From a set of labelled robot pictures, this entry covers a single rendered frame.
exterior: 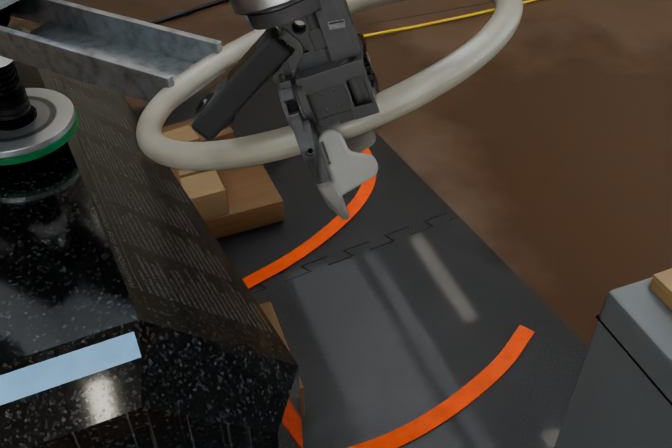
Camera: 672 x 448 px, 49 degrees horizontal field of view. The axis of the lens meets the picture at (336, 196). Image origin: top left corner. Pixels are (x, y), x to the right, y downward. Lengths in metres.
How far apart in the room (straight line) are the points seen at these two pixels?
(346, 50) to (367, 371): 1.46
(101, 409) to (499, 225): 1.68
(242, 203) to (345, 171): 1.72
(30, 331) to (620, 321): 0.84
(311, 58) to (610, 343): 0.70
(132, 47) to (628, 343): 0.86
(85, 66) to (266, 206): 1.34
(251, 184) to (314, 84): 1.82
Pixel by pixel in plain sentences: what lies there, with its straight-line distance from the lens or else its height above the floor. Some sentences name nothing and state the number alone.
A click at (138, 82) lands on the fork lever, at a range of 1.06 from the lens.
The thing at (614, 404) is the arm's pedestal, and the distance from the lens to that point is 1.23.
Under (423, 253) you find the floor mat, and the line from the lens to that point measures 2.34.
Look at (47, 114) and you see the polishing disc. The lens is 1.46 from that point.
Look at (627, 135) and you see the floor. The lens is 3.06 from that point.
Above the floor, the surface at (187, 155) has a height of 1.19.
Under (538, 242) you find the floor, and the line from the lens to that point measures 2.47.
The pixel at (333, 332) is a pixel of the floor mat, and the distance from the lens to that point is 2.11.
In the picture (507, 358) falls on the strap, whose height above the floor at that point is 0.02.
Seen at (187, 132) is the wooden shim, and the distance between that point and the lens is 2.74.
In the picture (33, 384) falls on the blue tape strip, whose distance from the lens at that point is 1.11.
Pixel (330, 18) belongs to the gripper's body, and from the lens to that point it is 0.65.
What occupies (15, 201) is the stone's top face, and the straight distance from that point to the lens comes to 1.36.
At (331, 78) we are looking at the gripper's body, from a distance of 0.65.
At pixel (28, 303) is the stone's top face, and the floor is 0.83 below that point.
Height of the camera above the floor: 1.64
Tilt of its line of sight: 40 degrees down
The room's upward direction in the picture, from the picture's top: straight up
